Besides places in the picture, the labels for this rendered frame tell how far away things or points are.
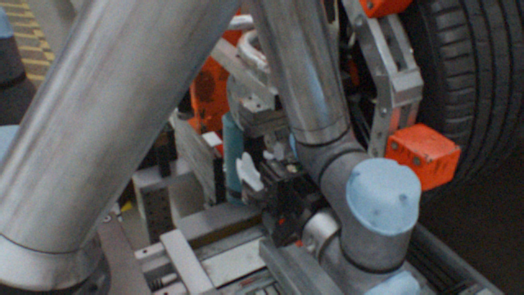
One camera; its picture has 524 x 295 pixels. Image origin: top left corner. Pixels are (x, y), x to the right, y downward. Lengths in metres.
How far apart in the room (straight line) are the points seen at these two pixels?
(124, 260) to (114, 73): 0.42
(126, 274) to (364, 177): 0.34
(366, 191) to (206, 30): 0.26
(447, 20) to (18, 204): 0.66
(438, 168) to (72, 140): 0.60
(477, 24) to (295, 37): 0.44
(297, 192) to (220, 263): 1.00
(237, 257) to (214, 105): 0.56
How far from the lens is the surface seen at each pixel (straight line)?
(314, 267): 1.43
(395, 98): 0.77
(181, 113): 1.08
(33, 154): 0.34
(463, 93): 0.82
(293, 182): 0.66
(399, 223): 0.50
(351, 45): 1.00
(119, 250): 0.69
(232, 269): 1.61
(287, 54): 0.48
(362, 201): 0.48
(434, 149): 0.78
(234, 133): 1.08
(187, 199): 2.00
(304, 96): 0.51
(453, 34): 0.81
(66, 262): 0.38
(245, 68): 0.77
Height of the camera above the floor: 1.31
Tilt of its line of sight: 35 degrees down
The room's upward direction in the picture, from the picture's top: straight up
